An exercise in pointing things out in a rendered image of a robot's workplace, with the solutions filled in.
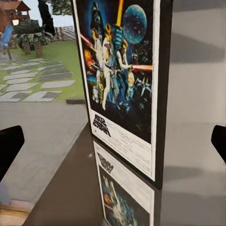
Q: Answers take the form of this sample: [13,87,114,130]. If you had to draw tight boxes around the poster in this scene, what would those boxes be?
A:
[70,0,173,190]

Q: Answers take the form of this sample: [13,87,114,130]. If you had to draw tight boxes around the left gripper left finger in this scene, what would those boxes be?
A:
[0,125,24,181]

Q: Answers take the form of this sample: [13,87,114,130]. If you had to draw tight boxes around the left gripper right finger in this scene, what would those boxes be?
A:
[211,125,226,163]

